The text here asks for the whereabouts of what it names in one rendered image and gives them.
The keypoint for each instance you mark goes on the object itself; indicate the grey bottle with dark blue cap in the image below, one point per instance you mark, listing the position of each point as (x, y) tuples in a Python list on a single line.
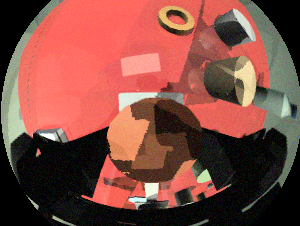
[(275, 102)]

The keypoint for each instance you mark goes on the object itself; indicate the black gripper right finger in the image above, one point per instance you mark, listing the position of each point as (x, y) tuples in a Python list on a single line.
[(222, 155)]

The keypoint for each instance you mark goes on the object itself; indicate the tan ring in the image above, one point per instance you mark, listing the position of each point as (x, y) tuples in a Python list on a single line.
[(172, 27)]

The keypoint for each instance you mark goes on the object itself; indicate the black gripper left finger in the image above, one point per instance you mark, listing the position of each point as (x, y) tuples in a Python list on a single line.
[(81, 159)]

